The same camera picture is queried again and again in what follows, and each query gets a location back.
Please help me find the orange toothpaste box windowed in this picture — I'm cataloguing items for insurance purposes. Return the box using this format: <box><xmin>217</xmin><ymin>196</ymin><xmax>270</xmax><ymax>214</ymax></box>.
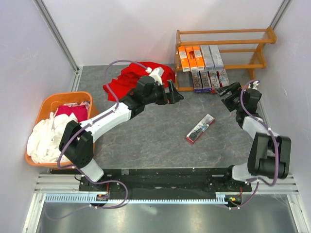
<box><xmin>185</xmin><ymin>46</ymin><xmax>198</xmax><ymax>71</ymax></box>

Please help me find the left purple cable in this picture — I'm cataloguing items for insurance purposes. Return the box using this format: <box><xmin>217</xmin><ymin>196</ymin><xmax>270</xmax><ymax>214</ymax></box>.
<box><xmin>45</xmin><ymin>60</ymin><xmax>151</xmax><ymax>221</ymax></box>

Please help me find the grey cable duct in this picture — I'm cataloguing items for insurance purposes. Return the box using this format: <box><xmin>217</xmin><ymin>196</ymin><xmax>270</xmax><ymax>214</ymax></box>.
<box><xmin>45</xmin><ymin>193</ymin><xmax>242</xmax><ymax>204</ymax></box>

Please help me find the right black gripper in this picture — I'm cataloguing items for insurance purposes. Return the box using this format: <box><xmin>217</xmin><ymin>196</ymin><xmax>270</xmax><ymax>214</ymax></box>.
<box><xmin>215</xmin><ymin>82</ymin><xmax>244</xmax><ymax>112</ymax></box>

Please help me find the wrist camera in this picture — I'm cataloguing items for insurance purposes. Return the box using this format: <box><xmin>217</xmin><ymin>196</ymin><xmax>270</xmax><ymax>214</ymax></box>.
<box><xmin>145</xmin><ymin>67</ymin><xmax>164</xmax><ymax>85</ymax></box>
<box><xmin>248</xmin><ymin>81</ymin><xmax>260</xmax><ymax>90</ymax></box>

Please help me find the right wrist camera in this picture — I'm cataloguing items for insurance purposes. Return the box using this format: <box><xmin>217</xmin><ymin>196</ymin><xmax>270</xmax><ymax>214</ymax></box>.
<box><xmin>248</xmin><ymin>81</ymin><xmax>260</xmax><ymax>90</ymax></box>

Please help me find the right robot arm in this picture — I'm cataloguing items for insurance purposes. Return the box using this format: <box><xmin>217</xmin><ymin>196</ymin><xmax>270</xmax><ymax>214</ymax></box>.
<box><xmin>216</xmin><ymin>80</ymin><xmax>292</xmax><ymax>191</ymax></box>

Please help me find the white cloth in basket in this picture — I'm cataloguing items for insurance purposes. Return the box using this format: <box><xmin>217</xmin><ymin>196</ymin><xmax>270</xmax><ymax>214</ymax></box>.
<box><xmin>26</xmin><ymin>112</ymin><xmax>77</xmax><ymax>164</ymax></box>

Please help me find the orange plastic basket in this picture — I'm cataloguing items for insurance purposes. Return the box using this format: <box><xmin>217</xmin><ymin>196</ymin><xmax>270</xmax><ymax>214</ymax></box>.
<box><xmin>25</xmin><ymin>91</ymin><xmax>99</xmax><ymax>169</ymax></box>

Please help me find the silver toothpaste box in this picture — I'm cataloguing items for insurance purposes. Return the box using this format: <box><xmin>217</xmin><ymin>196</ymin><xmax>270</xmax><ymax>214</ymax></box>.
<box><xmin>209</xmin><ymin>45</ymin><xmax>224</xmax><ymax>71</ymax></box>
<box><xmin>200</xmin><ymin>45</ymin><xmax>214</xmax><ymax>71</ymax></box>

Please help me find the red R&O box bottom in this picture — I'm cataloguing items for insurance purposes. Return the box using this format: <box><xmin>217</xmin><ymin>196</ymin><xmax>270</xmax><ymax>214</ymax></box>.
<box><xmin>209</xmin><ymin>71</ymin><xmax>220</xmax><ymax>94</ymax></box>

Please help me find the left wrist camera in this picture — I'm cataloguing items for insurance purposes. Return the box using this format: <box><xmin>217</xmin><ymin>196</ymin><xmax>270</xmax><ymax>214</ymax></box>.
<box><xmin>145</xmin><ymin>67</ymin><xmax>164</xmax><ymax>85</ymax></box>

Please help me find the magenta cloth in basket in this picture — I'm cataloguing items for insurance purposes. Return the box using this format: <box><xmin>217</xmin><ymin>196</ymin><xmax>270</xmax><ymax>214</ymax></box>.
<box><xmin>55</xmin><ymin>105</ymin><xmax>88</xmax><ymax>122</ymax></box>

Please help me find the purple R&O box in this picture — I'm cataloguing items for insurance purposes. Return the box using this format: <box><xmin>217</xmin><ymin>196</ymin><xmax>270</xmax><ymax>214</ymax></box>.
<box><xmin>200</xmin><ymin>71</ymin><xmax>212</xmax><ymax>93</ymax></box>
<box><xmin>191</xmin><ymin>71</ymin><xmax>203</xmax><ymax>93</ymax></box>

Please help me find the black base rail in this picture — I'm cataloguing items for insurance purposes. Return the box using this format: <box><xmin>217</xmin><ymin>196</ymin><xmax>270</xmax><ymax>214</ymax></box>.
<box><xmin>77</xmin><ymin>166</ymin><xmax>253</xmax><ymax>200</ymax></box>

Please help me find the wooden two-tier shelf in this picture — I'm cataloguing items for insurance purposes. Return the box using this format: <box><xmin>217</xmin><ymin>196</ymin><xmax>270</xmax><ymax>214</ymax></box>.
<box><xmin>174</xmin><ymin>27</ymin><xmax>277</xmax><ymax>91</ymax></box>

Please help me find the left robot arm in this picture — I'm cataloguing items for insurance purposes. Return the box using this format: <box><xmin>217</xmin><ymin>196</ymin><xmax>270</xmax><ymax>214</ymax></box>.
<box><xmin>59</xmin><ymin>76</ymin><xmax>184</xmax><ymax>191</ymax></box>

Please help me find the orange toothpaste box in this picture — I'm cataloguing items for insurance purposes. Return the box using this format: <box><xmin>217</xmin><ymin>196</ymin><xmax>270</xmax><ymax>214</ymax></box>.
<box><xmin>192</xmin><ymin>46</ymin><xmax>205</xmax><ymax>71</ymax></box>
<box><xmin>178</xmin><ymin>46</ymin><xmax>190</xmax><ymax>72</ymax></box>

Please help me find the red cloth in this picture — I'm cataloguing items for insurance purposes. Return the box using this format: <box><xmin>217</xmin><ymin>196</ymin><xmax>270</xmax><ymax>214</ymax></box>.
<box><xmin>108</xmin><ymin>62</ymin><xmax>175</xmax><ymax>100</ymax></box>

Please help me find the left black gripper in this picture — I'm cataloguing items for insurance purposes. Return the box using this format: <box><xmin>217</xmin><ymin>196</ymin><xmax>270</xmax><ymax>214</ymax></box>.
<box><xmin>144</xmin><ymin>80</ymin><xmax>183</xmax><ymax>105</ymax></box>

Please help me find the red r&o box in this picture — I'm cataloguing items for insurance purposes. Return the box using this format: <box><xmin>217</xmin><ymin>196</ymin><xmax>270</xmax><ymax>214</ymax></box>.
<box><xmin>209</xmin><ymin>71</ymin><xmax>220</xmax><ymax>94</ymax></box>
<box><xmin>186</xmin><ymin>114</ymin><xmax>215</xmax><ymax>144</ymax></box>
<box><xmin>217</xmin><ymin>69</ymin><xmax>230</xmax><ymax>87</ymax></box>

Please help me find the orange toothpaste box top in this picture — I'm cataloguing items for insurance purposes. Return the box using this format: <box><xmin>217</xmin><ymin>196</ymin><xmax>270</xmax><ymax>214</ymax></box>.
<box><xmin>192</xmin><ymin>46</ymin><xmax>205</xmax><ymax>71</ymax></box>

